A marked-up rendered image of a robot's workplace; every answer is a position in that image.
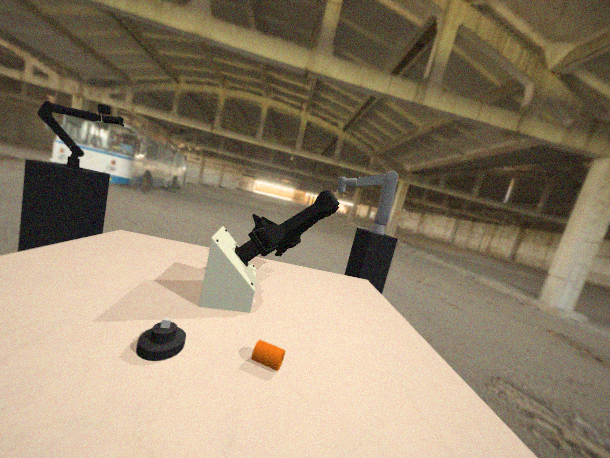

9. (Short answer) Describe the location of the orange knob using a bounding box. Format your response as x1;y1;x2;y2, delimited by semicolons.
252;340;285;371

